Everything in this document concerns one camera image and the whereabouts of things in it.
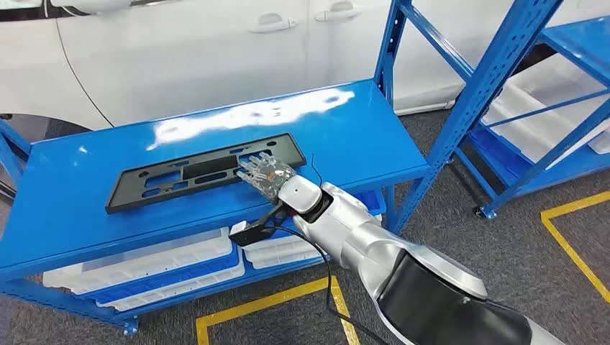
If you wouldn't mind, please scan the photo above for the yellow floor tape square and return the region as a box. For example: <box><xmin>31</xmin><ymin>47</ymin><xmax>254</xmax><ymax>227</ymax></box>
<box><xmin>540</xmin><ymin>190</ymin><xmax>610</xmax><ymax>305</ymax></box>

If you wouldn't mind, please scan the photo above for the black camera cable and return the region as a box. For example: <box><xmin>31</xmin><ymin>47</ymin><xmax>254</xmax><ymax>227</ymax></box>
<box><xmin>273</xmin><ymin>224</ymin><xmax>389</xmax><ymax>345</ymax></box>

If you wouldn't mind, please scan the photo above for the white car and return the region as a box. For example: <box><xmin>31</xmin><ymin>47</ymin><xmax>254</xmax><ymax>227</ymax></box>
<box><xmin>0</xmin><ymin>0</ymin><xmax>610</xmax><ymax>132</ymax></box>

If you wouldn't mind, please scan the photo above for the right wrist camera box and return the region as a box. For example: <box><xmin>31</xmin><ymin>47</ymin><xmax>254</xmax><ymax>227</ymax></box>
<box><xmin>229</xmin><ymin>202</ymin><xmax>293</xmax><ymax>247</ymax></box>

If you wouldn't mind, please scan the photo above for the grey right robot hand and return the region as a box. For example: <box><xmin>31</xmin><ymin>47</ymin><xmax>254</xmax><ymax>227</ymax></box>
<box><xmin>235</xmin><ymin>150</ymin><xmax>299</xmax><ymax>204</ymax></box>

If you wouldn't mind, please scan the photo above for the white car door handle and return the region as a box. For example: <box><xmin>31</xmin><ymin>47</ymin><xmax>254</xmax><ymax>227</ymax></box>
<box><xmin>247</xmin><ymin>12</ymin><xmax>300</xmax><ymax>35</ymax></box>
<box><xmin>314</xmin><ymin>1</ymin><xmax>363</xmax><ymax>23</ymax></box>

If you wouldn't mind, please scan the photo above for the thin black wire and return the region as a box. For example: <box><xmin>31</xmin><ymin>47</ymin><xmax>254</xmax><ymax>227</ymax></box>
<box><xmin>311</xmin><ymin>153</ymin><xmax>325</xmax><ymax>188</ymax></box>

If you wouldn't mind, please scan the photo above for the black plastic plate bracket part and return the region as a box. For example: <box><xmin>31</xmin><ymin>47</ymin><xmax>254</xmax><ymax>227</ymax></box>
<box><xmin>105</xmin><ymin>132</ymin><xmax>307</xmax><ymax>215</ymax></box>

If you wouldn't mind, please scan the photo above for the blue metal shelf rack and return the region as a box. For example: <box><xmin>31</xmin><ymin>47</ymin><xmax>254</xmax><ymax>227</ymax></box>
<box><xmin>455</xmin><ymin>14</ymin><xmax>610</xmax><ymax>221</ymax></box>
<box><xmin>0</xmin><ymin>0</ymin><xmax>564</xmax><ymax>337</ymax></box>

